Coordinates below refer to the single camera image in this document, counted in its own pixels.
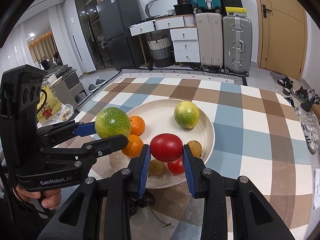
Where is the yellow passion fruit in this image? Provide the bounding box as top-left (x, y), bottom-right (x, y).
top-left (174, 101), bottom-right (200, 129)

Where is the yellow black box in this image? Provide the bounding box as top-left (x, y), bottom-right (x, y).
top-left (225, 7), bottom-right (247, 17)

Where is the silver suitcase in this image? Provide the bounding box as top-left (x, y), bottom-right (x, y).
top-left (222, 16), bottom-right (252, 76)

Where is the beige suitcase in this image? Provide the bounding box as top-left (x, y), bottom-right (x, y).
top-left (195, 12), bottom-right (223, 68)

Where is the wooden door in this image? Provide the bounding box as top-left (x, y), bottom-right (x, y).
top-left (257, 0), bottom-right (308, 80)

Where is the woven laundry basket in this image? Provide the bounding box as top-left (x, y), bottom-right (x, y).
top-left (148, 35), bottom-right (174, 68)

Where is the yellow snack bag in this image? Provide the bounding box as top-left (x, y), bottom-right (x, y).
top-left (37, 85), bottom-right (61, 124)

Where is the green passion fruit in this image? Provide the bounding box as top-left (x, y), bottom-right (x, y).
top-left (95, 107), bottom-right (131, 139)

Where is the red cherry tomato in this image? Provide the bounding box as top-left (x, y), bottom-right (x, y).
top-left (167, 157), bottom-right (184, 175)
top-left (150, 133), bottom-right (183, 163)

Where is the checkered tablecloth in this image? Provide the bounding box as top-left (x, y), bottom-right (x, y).
top-left (75, 74), bottom-right (313, 239)

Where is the orange mandarin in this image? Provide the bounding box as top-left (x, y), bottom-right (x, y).
top-left (129, 116), bottom-right (145, 136)
top-left (121, 134), bottom-right (144, 158)

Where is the white drawer desk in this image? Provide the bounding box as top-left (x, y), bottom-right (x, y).
top-left (130, 15), bottom-right (200, 63)

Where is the person's left hand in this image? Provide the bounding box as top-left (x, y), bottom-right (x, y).
top-left (15, 184), bottom-right (62, 210)

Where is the dark cherry with stem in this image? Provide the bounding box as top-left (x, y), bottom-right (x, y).
top-left (137, 191), bottom-right (171, 228)

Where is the brown longan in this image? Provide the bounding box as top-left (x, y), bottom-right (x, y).
top-left (149, 159), bottom-right (165, 176)
top-left (187, 140), bottom-right (202, 158)

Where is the black refrigerator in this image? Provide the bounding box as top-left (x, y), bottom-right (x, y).
top-left (97, 0), bottom-right (144, 70)

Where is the cream round plate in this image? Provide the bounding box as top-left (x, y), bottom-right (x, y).
top-left (108, 99), bottom-right (215, 189)

